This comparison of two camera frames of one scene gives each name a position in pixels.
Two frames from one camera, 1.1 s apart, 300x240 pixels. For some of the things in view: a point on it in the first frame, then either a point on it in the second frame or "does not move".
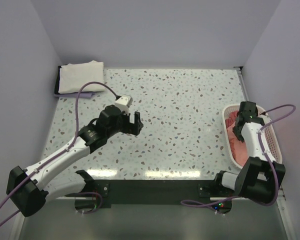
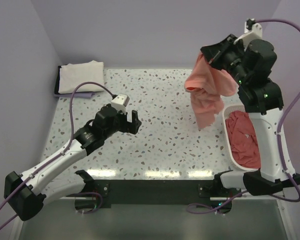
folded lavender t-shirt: [84, 95] does not move
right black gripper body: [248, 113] to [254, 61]
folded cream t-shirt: [71, 77] does not move
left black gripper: [131, 128] does not move
